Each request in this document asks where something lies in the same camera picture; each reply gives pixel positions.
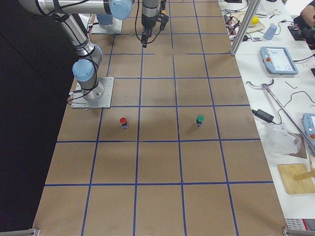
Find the person forearm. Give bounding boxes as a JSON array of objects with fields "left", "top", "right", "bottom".
[{"left": 300, "top": 4, "right": 315, "bottom": 27}]

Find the metal reacher stick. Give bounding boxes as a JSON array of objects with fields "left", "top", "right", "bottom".
[{"left": 246, "top": 79, "right": 315, "bottom": 152}]

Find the green push button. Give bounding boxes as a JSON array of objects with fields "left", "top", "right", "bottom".
[{"left": 196, "top": 115, "right": 204, "bottom": 127}]

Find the beige plate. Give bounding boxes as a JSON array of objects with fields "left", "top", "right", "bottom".
[{"left": 246, "top": 22, "right": 265, "bottom": 33}]

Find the blue teach pendant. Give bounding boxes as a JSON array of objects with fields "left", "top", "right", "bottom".
[
  {"left": 302, "top": 113, "right": 315, "bottom": 154},
  {"left": 260, "top": 46, "right": 298, "bottom": 75}
]

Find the wooden cutting board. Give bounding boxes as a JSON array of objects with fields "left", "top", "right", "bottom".
[{"left": 278, "top": 164, "right": 315, "bottom": 195}]

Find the yellow lemon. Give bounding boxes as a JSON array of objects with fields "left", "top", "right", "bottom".
[{"left": 250, "top": 16, "right": 259, "bottom": 25}]

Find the beige tray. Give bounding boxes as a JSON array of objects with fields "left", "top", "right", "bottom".
[{"left": 230, "top": 15, "right": 265, "bottom": 33}]

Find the red push button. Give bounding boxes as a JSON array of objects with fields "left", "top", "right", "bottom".
[{"left": 119, "top": 117, "right": 128, "bottom": 129}]

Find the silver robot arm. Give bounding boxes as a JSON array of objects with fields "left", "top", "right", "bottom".
[
  {"left": 96, "top": 0, "right": 169, "bottom": 48},
  {"left": 20, "top": 0, "right": 134, "bottom": 108}
]

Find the aluminium frame post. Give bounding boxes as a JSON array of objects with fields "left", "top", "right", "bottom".
[{"left": 230, "top": 0, "right": 261, "bottom": 56}]

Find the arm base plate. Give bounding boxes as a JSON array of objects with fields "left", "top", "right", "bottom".
[
  {"left": 71, "top": 77, "right": 115, "bottom": 109},
  {"left": 91, "top": 18, "right": 123, "bottom": 34}
]

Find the black power adapter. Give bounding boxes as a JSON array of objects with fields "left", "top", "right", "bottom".
[{"left": 252, "top": 109, "right": 274, "bottom": 123}]

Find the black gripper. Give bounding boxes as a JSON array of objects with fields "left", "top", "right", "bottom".
[{"left": 141, "top": 15, "right": 169, "bottom": 48}]

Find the clear plastic bag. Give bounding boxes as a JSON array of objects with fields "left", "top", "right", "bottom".
[{"left": 258, "top": 124, "right": 303, "bottom": 159}]

